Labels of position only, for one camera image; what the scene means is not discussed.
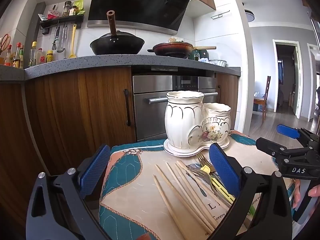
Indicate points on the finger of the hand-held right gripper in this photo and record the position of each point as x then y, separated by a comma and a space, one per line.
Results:
268, 146
287, 130

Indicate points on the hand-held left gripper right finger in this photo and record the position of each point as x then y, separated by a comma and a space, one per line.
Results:
223, 168

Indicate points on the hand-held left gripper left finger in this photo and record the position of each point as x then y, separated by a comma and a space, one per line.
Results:
96, 166

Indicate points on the yellow-green plastic utensil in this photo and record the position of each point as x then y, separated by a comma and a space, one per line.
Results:
220, 187

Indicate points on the gold fork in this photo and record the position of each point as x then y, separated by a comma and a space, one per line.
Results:
202, 160

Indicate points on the silver fork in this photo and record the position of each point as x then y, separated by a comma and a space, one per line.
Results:
200, 173

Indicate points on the ornate silver spoon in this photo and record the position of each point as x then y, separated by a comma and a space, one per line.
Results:
198, 186

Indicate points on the wooden chopstick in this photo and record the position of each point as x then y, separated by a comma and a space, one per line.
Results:
193, 192
187, 192
180, 196
170, 205
190, 172

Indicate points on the white floral ceramic utensil holder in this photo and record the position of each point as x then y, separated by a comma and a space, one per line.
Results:
182, 120

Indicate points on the person's right hand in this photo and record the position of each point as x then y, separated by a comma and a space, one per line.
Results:
314, 191

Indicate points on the wooden dining table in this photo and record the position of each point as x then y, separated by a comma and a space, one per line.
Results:
258, 102

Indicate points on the wooden dining chair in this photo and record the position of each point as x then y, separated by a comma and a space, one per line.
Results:
267, 95

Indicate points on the teal printed quilted cloth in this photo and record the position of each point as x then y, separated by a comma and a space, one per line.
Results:
135, 195

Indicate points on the narrow wooden base cabinet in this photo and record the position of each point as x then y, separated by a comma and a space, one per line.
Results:
228, 100

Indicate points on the stainless steel built-in oven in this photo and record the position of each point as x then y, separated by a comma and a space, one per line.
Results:
155, 120

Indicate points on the white fluted bowl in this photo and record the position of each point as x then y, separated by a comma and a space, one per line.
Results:
218, 63

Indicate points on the grey stone countertop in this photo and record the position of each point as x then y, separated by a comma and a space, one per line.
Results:
100, 63

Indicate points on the white packet with blue label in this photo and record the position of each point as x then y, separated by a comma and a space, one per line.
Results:
203, 60

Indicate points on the green kitchen appliance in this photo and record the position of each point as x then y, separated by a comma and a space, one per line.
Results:
203, 54

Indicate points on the round ceiling lamp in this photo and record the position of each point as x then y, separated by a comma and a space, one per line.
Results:
250, 15

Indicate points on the row of condiment bottles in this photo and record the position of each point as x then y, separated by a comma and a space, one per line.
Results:
32, 56

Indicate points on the hanging steel ladle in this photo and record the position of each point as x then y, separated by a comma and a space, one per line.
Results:
62, 40

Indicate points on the hanging black kitchen tool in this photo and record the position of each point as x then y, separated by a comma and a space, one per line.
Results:
55, 38

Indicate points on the red-brown pan lid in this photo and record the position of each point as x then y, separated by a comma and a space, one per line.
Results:
172, 44

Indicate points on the black wok lid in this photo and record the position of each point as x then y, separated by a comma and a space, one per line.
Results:
125, 33

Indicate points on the small brown spice jar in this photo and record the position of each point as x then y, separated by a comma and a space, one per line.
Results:
73, 10

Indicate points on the red and white packet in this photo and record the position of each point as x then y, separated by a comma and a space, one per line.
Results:
53, 14

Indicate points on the dark-lid spice jar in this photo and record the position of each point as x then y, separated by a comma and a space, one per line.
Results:
66, 8

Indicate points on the green packet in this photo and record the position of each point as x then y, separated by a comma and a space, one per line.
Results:
80, 6

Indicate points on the black range hood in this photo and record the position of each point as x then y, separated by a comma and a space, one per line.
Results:
140, 2

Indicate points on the white door frame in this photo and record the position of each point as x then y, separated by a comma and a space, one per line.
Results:
275, 75

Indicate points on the white wall socket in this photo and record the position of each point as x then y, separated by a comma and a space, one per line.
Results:
179, 39

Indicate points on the black wall spice rack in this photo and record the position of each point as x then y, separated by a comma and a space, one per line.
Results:
60, 21

